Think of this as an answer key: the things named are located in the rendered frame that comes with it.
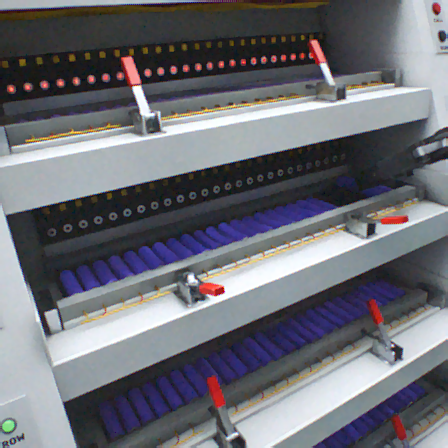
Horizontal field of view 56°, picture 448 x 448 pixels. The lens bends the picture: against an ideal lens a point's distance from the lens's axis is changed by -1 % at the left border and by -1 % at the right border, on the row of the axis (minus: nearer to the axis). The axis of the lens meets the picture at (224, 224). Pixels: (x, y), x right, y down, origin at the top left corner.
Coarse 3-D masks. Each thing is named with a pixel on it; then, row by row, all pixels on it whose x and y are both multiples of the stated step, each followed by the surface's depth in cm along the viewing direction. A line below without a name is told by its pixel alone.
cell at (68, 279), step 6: (66, 270) 52; (60, 276) 51; (66, 276) 50; (72, 276) 50; (66, 282) 49; (72, 282) 49; (66, 288) 48; (72, 288) 48; (78, 288) 48; (66, 294) 48; (72, 294) 47
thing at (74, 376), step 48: (240, 192) 67; (432, 192) 68; (96, 240) 57; (336, 240) 58; (384, 240) 58; (432, 240) 65; (48, 288) 52; (240, 288) 49; (288, 288) 51; (48, 336) 43; (96, 336) 42; (144, 336) 43; (192, 336) 46; (96, 384) 42
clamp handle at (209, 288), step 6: (192, 276) 46; (192, 282) 46; (198, 282) 46; (192, 288) 45; (198, 288) 44; (204, 288) 42; (210, 288) 41; (216, 288) 40; (222, 288) 40; (210, 294) 41; (216, 294) 40
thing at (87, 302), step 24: (384, 192) 67; (408, 192) 67; (312, 216) 60; (336, 216) 60; (240, 240) 55; (264, 240) 55; (288, 240) 57; (312, 240) 57; (168, 264) 50; (192, 264) 50; (216, 264) 52; (96, 288) 46; (120, 288) 46; (144, 288) 48; (72, 312) 44
